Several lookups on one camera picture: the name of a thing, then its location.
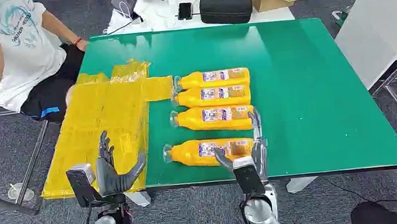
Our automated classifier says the black cable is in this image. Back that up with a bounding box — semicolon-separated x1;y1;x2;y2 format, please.
103;16;144;36

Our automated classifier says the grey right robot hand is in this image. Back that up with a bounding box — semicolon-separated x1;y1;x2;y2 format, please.
210;106;272;189

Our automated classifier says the white cable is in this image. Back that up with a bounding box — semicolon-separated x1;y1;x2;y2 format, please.
118;0;133;20

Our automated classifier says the orange drink bottle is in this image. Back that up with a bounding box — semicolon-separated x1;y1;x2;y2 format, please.
171;82;253;111
168;101;258;138
172;66;252;93
161;134;259;172

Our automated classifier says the grey metal floor frame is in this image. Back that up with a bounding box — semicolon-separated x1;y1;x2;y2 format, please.
0;107;58;219

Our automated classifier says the person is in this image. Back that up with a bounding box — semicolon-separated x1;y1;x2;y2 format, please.
0;0;97;130

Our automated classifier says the black zippered case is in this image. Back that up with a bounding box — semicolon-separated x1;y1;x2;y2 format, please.
198;0;255;28

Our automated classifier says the green and white object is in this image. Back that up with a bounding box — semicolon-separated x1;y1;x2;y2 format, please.
332;9;350;28

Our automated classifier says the green table mat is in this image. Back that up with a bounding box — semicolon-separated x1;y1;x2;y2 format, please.
75;6;397;197

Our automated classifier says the clear plastic cup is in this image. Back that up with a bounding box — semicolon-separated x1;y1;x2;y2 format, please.
7;181;36;204

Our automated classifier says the white side table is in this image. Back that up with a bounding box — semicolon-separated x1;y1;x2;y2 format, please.
100;0;296;39

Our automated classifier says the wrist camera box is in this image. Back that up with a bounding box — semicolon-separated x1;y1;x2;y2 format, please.
231;155;267;198
65;161;107;210

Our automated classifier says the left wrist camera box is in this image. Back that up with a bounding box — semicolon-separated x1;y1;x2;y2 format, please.
65;161;107;210

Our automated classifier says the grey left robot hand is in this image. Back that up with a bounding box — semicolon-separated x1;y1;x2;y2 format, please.
92;126;151;198

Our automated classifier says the yellow plastic sheet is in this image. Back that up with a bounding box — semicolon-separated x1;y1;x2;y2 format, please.
29;55;185;202

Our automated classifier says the white table leg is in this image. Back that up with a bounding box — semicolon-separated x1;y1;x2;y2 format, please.
285;175;320;195
124;190;153;209

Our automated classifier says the black smartphone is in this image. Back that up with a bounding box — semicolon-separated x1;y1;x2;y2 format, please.
176;1;195;22

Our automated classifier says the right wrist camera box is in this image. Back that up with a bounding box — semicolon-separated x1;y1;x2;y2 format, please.
231;155;267;198

